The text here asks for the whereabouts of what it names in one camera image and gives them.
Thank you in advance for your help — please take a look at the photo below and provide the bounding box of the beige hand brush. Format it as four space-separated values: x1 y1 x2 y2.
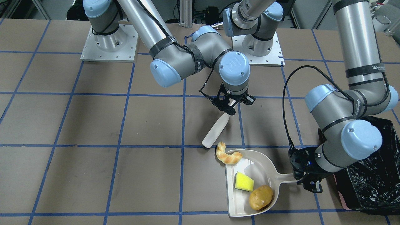
202 113 231 148

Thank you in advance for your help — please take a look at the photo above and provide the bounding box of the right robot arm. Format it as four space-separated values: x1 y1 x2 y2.
81 0 255 115

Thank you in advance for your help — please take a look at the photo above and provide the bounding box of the croissant bread piece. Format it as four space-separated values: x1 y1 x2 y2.
216 142 243 165

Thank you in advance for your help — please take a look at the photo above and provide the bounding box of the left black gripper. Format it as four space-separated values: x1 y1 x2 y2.
288 146 324 193

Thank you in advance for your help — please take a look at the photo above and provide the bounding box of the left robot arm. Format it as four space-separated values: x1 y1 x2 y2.
283 0 398 193

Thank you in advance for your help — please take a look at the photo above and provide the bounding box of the yellow sponge block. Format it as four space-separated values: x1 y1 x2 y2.
234 172 254 192

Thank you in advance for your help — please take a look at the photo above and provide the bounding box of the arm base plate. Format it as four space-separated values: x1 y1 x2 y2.
231 32 285 67
80 24 138 63

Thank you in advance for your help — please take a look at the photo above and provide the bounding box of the black lined trash bin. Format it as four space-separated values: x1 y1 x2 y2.
334 116 400 215

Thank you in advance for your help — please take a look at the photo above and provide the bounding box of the aluminium frame post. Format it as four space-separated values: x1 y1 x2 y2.
179 0 193 28

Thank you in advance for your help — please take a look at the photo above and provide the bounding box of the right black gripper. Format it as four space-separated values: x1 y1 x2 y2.
212 83 256 116

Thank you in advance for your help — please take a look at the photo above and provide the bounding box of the beige plastic dustpan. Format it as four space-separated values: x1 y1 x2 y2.
225 149 296 217

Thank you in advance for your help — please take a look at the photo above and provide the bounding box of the yellow potato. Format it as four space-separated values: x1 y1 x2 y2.
248 185 274 210

